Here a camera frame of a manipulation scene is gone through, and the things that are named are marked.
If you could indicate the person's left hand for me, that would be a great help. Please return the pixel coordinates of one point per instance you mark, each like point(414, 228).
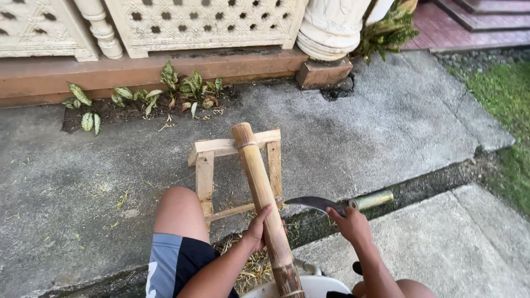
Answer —
point(253, 234)

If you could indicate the person's right hand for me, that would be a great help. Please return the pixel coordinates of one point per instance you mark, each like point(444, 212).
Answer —
point(354, 227)

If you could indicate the person's right fingers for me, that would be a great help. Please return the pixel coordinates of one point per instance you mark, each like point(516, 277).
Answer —
point(336, 212)

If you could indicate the long bamboo pole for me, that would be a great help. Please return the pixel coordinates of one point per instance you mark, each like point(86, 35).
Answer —
point(265, 198)

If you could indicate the small black object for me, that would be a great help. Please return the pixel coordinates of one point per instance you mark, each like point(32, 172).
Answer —
point(357, 268)

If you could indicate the white plastic stool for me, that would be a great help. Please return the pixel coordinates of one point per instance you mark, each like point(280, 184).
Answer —
point(319, 287)

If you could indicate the pile of bamboo shavings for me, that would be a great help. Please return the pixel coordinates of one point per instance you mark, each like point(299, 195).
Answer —
point(250, 267)

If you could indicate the person's right leg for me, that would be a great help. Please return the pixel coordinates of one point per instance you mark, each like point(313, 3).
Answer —
point(410, 289)

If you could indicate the person's leg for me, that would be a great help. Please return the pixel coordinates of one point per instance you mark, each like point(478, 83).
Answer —
point(410, 289)
point(180, 213)

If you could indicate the dark stones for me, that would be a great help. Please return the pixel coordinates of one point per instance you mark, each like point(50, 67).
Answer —
point(344, 85)

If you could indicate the small wooden trestle stand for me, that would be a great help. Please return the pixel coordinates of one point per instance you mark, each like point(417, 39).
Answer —
point(205, 174)

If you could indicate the brown square plinth block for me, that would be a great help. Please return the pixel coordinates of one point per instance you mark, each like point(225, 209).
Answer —
point(323, 73)

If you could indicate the person's left leg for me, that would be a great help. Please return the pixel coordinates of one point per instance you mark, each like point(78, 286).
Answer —
point(180, 213)

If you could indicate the black and grey shorts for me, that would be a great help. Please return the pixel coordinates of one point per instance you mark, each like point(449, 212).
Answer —
point(178, 265)

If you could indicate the cream round column base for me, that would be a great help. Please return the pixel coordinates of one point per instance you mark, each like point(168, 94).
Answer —
point(329, 29)

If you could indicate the green fern plant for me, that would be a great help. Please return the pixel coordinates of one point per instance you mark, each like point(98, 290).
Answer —
point(387, 33)

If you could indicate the spotted leaf plant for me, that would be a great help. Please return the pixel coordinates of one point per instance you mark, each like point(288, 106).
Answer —
point(85, 111)
point(190, 87)
point(143, 98)

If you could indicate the green grass lawn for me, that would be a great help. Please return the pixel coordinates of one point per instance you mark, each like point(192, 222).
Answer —
point(505, 107)

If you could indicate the strip of grey pebbles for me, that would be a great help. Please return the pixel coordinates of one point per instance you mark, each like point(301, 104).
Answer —
point(476, 58)

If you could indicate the wide cream lattice panel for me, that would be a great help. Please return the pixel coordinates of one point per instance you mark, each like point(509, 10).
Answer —
point(207, 25)

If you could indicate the red tiled steps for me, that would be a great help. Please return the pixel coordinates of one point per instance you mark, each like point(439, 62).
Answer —
point(468, 25)

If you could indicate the brown concrete ledge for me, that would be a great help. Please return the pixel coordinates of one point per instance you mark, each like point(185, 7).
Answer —
point(124, 74)

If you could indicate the cream turned baluster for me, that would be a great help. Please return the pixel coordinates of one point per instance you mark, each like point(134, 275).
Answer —
point(101, 29)

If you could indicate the small cream lattice panel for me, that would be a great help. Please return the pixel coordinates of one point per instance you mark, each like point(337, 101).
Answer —
point(37, 33)

